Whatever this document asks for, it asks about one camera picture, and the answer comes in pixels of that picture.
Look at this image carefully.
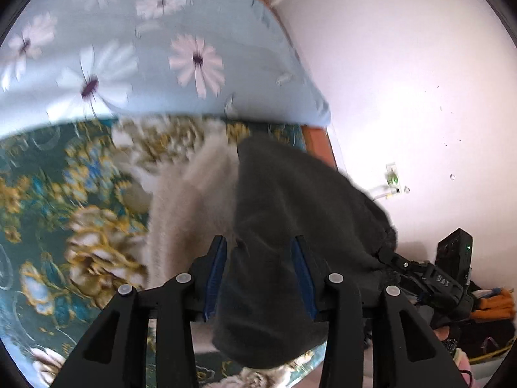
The orange cloth item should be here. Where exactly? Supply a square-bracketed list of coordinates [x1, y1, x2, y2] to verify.
[470, 288, 516, 322]

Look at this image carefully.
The cream fuzzy garment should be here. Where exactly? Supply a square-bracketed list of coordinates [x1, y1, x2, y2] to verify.
[143, 134, 239, 288]

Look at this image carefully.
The person's right hand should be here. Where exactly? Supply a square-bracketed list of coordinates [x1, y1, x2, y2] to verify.
[434, 326, 459, 354]

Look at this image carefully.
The light blue daisy quilt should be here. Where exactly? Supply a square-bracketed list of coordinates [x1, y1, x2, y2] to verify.
[1, 0, 330, 136]

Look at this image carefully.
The teal floral bed blanket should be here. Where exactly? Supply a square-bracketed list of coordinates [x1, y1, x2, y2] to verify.
[1, 115, 307, 387]

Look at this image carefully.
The orange wooden bed frame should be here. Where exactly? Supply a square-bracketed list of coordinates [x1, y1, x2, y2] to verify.
[301, 125, 337, 170]

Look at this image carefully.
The dark grey sweatshirt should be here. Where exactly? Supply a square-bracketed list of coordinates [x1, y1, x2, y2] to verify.
[213, 136, 397, 369]

